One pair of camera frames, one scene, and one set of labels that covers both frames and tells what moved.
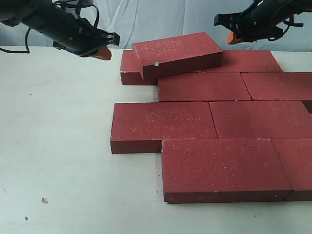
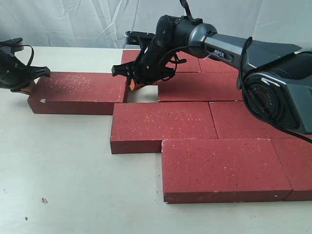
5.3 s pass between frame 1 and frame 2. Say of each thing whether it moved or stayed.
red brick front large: stayed
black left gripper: moved
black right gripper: moved
